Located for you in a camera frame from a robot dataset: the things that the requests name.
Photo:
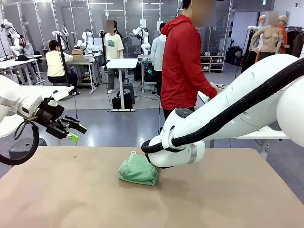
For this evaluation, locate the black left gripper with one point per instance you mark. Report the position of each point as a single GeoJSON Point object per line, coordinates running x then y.
{"type": "Point", "coordinates": [50, 114]}

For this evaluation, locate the green towel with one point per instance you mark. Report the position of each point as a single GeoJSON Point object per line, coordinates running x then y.
{"type": "Point", "coordinates": [137, 171]}

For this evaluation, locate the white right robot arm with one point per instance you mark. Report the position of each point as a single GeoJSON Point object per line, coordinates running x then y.
{"type": "Point", "coordinates": [237, 99]}

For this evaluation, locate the person's right forearm red sleeve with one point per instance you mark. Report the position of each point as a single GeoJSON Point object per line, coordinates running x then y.
{"type": "Point", "coordinates": [204, 86]}

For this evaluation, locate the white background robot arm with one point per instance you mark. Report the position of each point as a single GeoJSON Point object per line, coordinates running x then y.
{"type": "Point", "coordinates": [145, 45]}
{"type": "Point", "coordinates": [88, 42]}
{"type": "Point", "coordinates": [15, 40]}

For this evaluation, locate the white side table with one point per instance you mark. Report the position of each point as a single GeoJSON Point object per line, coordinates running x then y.
{"type": "Point", "coordinates": [261, 134]}
{"type": "Point", "coordinates": [64, 89]}

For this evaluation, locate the dark grey round stool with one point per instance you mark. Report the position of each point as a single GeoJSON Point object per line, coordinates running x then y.
{"type": "Point", "coordinates": [23, 145]}

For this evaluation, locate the seated person in cream top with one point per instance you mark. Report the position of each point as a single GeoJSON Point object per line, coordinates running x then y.
{"type": "Point", "coordinates": [55, 64]}

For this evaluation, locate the white computer case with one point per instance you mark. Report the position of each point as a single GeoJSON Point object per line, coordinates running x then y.
{"type": "Point", "coordinates": [107, 74]}

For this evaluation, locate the white desk with boxes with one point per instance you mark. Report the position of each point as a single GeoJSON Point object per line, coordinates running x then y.
{"type": "Point", "coordinates": [80, 60]}

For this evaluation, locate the cardboard box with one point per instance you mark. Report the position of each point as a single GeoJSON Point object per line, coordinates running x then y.
{"type": "Point", "coordinates": [78, 56]}
{"type": "Point", "coordinates": [77, 51]}

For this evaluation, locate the grey plastic stool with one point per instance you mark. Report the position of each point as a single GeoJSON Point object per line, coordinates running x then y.
{"type": "Point", "coordinates": [129, 92]}

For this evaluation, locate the small dark jug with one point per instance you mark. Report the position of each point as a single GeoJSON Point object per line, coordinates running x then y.
{"type": "Point", "coordinates": [126, 82]}

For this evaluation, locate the black cap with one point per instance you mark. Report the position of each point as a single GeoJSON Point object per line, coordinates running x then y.
{"type": "Point", "coordinates": [21, 57]}

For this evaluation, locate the white background desk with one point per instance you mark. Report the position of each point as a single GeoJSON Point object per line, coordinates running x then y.
{"type": "Point", "coordinates": [14, 62]}
{"type": "Point", "coordinates": [145, 56]}

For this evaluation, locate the white standing desk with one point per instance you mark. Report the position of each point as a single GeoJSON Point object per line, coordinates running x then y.
{"type": "Point", "coordinates": [121, 63]}

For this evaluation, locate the seated person in grey top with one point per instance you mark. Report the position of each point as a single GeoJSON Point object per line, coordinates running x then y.
{"type": "Point", "coordinates": [28, 48]}

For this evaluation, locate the black pole stand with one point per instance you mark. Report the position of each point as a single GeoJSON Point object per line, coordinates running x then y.
{"type": "Point", "coordinates": [102, 42]}

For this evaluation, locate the person in printed cream t-shirt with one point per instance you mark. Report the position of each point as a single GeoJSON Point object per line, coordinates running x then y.
{"type": "Point", "coordinates": [114, 47]}

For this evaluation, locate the black tripod with white head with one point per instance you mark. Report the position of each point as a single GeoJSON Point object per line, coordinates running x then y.
{"type": "Point", "coordinates": [57, 33]}

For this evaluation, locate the black computer tower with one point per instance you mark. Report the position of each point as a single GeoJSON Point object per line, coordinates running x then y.
{"type": "Point", "coordinates": [149, 71]}

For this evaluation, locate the person in red jacket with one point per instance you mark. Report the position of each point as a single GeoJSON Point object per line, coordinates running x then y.
{"type": "Point", "coordinates": [180, 71]}

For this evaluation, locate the wooden shoe shelf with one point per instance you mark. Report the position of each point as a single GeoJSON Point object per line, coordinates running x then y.
{"type": "Point", "coordinates": [213, 64]}

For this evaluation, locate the black luggage bag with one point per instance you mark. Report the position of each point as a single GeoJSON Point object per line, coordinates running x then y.
{"type": "Point", "coordinates": [232, 55]}

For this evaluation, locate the black tripod with phone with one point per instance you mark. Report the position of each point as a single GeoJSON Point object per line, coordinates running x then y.
{"type": "Point", "coordinates": [252, 27]}

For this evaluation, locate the beige mannequin with black skirt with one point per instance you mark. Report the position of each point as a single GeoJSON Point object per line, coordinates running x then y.
{"type": "Point", "coordinates": [269, 40]}

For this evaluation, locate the white mannequin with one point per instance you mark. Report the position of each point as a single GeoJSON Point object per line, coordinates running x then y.
{"type": "Point", "coordinates": [262, 22]}

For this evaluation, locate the mannequin with beige hat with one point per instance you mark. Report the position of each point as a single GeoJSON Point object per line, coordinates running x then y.
{"type": "Point", "coordinates": [283, 20]}

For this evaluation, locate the clothes rack with dark garments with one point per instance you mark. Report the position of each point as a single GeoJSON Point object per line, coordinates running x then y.
{"type": "Point", "coordinates": [295, 42]}

